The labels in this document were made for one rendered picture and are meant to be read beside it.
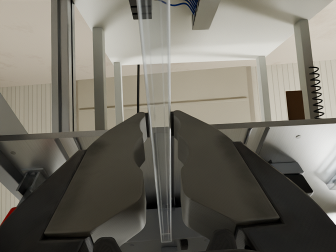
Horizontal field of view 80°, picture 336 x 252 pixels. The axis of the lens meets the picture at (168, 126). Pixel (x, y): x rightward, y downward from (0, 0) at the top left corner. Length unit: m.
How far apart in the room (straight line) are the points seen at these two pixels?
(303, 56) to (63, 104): 0.70
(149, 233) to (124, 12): 0.55
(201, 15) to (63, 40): 0.34
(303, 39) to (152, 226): 0.70
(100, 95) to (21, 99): 3.20
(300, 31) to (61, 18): 0.69
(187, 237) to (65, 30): 0.50
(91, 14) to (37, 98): 3.05
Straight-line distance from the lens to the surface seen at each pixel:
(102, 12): 0.66
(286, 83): 3.24
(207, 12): 0.59
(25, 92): 3.80
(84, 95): 3.20
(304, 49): 0.80
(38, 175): 0.31
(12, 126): 0.32
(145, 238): 0.34
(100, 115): 0.63
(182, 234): 0.34
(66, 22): 0.59
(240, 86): 2.97
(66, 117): 0.51
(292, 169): 0.33
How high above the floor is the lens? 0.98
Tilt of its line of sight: 5 degrees down
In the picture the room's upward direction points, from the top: 177 degrees clockwise
